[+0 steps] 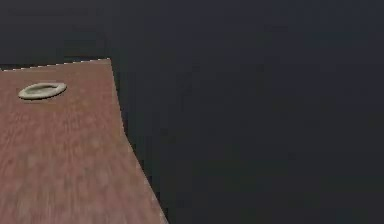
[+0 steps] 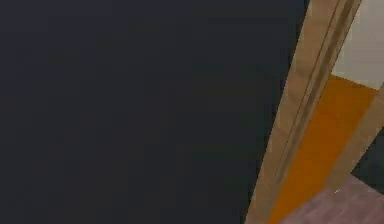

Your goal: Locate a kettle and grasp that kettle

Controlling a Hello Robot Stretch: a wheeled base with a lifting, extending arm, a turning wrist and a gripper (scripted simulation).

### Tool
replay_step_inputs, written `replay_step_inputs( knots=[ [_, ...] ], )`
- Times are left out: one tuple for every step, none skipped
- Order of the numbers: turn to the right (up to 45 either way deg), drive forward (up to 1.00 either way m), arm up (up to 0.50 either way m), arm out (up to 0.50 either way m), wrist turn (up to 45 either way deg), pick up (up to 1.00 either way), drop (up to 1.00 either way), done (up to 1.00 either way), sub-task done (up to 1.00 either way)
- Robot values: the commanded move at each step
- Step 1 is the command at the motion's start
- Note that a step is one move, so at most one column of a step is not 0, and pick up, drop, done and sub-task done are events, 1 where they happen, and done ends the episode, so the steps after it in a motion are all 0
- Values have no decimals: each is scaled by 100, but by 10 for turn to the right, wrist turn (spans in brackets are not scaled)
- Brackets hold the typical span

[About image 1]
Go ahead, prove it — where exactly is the brown wooden table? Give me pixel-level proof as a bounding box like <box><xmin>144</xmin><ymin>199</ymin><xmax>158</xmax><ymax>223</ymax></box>
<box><xmin>0</xmin><ymin>58</ymin><xmax>170</xmax><ymax>224</ymax></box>

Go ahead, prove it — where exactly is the pale green plate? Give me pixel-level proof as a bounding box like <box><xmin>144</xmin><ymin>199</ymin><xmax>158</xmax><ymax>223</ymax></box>
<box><xmin>17</xmin><ymin>82</ymin><xmax>68</xmax><ymax>101</ymax></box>

